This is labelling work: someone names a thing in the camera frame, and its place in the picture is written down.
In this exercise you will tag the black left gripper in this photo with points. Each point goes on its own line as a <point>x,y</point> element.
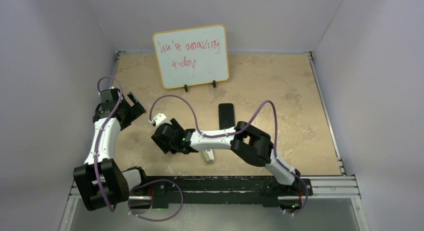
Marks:
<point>135,111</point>

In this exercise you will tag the black phone case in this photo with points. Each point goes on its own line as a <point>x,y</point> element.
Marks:
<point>226,116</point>

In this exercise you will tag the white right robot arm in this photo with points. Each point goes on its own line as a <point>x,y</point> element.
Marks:
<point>248,142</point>

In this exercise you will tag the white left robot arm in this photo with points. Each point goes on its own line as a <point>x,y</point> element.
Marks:
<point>99,180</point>

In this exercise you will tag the whiteboard with red writing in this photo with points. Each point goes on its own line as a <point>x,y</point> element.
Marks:
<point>192,56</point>

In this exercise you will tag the silver stapler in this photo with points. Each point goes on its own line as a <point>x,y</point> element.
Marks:
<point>208,155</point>

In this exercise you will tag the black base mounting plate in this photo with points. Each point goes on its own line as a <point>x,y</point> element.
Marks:
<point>220,190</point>

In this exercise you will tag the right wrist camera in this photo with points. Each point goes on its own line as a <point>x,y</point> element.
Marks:
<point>158,118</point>

